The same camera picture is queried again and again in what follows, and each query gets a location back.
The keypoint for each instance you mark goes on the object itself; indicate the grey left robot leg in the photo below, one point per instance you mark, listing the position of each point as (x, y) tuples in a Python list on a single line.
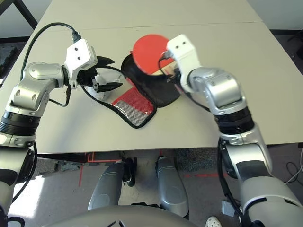
[(106, 186)]

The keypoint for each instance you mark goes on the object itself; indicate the red black paddle case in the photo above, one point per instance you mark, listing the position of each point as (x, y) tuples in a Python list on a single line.
[(156, 92)]

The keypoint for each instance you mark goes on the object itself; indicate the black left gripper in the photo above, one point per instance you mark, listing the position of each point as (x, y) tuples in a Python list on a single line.
[(86, 76)]

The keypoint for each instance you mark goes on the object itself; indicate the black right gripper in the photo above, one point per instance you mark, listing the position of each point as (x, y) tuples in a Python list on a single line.
[(180, 80)]

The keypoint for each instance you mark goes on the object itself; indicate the grey robot torso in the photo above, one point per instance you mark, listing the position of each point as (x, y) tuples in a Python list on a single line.
[(118, 216)]

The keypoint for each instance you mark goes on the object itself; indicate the white perforated shoe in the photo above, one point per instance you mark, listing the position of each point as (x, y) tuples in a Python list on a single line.
[(214, 222)]

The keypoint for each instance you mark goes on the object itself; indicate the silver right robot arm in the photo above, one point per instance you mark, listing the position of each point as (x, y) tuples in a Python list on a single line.
[(220, 87)]

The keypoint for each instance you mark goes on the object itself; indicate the grey right robot leg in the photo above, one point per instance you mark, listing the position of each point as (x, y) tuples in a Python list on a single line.
[(170, 184)]

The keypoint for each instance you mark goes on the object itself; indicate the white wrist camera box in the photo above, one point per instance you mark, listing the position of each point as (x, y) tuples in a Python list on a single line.
[(79, 54), (184, 52)]

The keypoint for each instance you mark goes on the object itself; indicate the grey foot pedal box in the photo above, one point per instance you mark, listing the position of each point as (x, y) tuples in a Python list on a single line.
[(228, 208)]

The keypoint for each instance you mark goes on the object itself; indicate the black metal frame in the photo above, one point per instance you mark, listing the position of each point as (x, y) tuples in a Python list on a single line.
[(29, 14)]

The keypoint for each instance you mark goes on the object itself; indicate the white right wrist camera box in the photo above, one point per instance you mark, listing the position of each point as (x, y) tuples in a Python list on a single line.
[(184, 52)]

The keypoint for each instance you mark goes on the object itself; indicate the grey robot leg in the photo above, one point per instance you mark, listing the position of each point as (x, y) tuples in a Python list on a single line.
[(106, 186), (170, 184)]

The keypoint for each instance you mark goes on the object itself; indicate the red ping-pong paddle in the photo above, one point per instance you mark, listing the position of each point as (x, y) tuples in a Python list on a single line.
[(149, 52)]

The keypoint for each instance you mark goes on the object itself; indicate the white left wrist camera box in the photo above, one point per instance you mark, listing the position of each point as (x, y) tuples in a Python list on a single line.
[(79, 54)]

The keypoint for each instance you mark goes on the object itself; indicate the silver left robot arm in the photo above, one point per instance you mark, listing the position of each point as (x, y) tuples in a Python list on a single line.
[(33, 94)]

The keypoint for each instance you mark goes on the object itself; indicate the black foam floor mat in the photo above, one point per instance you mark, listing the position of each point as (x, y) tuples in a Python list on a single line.
[(7, 59)]

